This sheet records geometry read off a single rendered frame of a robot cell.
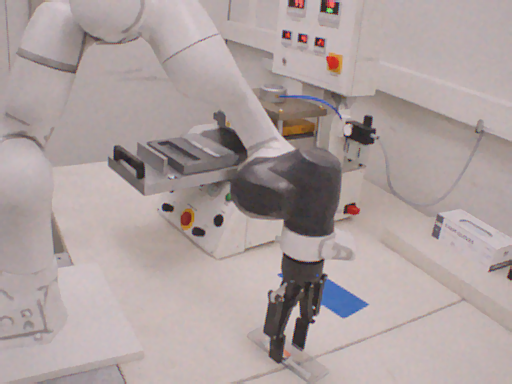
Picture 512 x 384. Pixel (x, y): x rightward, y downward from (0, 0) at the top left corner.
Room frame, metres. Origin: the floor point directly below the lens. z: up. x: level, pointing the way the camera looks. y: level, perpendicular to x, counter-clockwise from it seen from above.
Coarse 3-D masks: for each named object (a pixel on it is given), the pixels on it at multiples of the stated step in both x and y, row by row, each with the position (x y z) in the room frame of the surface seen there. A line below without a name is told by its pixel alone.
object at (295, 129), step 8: (272, 120) 1.41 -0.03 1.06; (288, 120) 1.43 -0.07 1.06; (296, 120) 1.44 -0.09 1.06; (304, 120) 1.45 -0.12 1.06; (288, 128) 1.37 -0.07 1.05; (296, 128) 1.39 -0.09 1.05; (304, 128) 1.40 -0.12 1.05; (312, 128) 1.43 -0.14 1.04; (288, 136) 1.37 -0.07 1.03; (296, 136) 1.39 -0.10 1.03; (304, 136) 1.41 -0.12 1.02; (312, 136) 1.43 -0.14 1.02
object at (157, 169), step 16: (144, 144) 1.24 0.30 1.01; (112, 160) 1.22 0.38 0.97; (144, 160) 1.23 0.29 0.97; (160, 160) 1.16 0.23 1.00; (128, 176) 1.14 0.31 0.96; (160, 176) 1.14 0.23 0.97; (176, 176) 1.14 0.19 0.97; (192, 176) 1.16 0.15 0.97; (208, 176) 1.19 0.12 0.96; (224, 176) 1.23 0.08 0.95; (144, 192) 1.08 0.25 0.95; (160, 192) 1.11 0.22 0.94
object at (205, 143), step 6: (186, 138) 1.34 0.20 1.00; (192, 138) 1.35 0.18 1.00; (198, 138) 1.35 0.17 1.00; (204, 138) 1.35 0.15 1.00; (198, 144) 1.30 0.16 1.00; (204, 144) 1.30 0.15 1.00; (210, 144) 1.31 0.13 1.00; (216, 144) 1.31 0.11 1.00; (210, 150) 1.26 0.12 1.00; (216, 150) 1.26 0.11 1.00; (222, 150) 1.27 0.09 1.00; (228, 150) 1.27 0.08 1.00
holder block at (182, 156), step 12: (156, 144) 1.29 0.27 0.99; (168, 144) 1.33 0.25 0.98; (180, 144) 1.31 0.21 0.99; (168, 156) 1.22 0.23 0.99; (180, 156) 1.26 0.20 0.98; (192, 156) 1.24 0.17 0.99; (204, 156) 1.24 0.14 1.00; (180, 168) 1.17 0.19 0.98; (192, 168) 1.17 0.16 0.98; (204, 168) 1.20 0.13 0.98; (216, 168) 1.22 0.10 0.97
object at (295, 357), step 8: (256, 336) 0.83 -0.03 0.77; (264, 336) 0.83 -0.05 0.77; (264, 344) 0.80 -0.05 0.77; (288, 344) 0.81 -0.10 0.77; (288, 352) 0.79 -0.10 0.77; (296, 352) 0.79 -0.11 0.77; (304, 352) 0.79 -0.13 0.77; (288, 360) 0.76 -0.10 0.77; (296, 360) 0.76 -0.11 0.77; (304, 360) 0.77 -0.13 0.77; (312, 360) 0.77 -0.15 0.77; (296, 368) 0.74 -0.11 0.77; (304, 368) 0.74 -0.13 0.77; (312, 368) 0.74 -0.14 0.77; (320, 368) 0.75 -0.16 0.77; (312, 376) 0.72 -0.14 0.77
